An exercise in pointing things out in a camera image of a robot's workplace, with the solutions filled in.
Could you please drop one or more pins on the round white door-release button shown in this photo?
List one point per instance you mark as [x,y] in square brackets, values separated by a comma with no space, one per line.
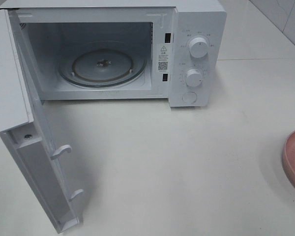
[189,97]

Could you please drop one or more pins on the white microwave knob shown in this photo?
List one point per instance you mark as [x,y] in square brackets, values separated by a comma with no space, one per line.
[194,77]
[198,46]

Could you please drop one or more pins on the glass microwave turntable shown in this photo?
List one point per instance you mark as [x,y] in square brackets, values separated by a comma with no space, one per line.
[101,68]

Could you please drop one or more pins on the white microwave oven body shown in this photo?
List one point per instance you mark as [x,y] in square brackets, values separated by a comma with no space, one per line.
[159,30]

